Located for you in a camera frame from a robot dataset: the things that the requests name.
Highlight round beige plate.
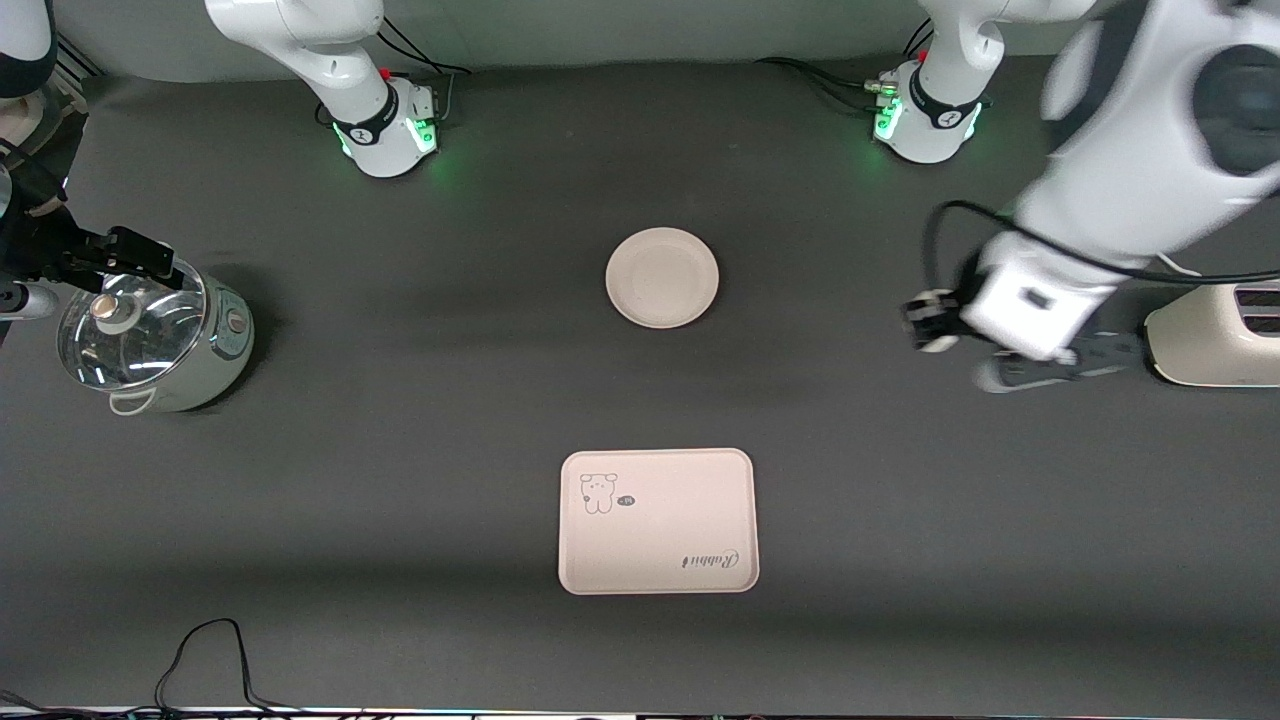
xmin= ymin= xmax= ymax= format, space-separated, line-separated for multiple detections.
xmin=605 ymin=227 xmax=720 ymax=329

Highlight beige rectangular rabbit tray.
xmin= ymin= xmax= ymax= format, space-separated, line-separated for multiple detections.
xmin=557 ymin=447 xmax=761 ymax=596

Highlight glass pot lid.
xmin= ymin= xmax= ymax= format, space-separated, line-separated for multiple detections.
xmin=57 ymin=258 xmax=209 ymax=391

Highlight pale green electric pot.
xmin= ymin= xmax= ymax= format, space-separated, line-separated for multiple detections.
xmin=105 ymin=258 xmax=256 ymax=416

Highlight beige round background object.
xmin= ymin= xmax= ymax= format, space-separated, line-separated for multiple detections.
xmin=0 ymin=88 xmax=51 ymax=151

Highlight white toaster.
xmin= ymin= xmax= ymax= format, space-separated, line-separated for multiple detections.
xmin=1143 ymin=280 xmax=1280 ymax=388

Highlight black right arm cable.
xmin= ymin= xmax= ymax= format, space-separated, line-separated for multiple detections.
xmin=0 ymin=140 xmax=69 ymax=216

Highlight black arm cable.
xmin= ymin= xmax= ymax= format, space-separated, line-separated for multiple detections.
xmin=0 ymin=140 xmax=69 ymax=216
xmin=921 ymin=200 xmax=1280 ymax=293

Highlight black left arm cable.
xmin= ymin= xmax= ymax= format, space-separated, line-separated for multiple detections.
xmin=921 ymin=200 xmax=1280 ymax=293

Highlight aluminium frame rail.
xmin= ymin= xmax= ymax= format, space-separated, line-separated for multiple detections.
xmin=50 ymin=30 xmax=106 ymax=83

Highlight black left arm base cables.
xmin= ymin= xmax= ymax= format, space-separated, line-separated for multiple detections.
xmin=755 ymin=20 xmax=936 ymax=116

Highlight black arm base cables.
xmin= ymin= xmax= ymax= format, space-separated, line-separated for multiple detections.
xmin=755 ymin=20 xmax=936 ymax=116
xmin=375 ymin=15 xmax=473 ymax=126

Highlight black right arm base cables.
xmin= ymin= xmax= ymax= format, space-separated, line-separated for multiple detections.
xmin=375 ymin=15 xmax=473 ymax=126

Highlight black floor cable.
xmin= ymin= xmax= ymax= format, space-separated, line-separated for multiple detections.
xmin=150 ymin=618 xmax=311 ymax=717

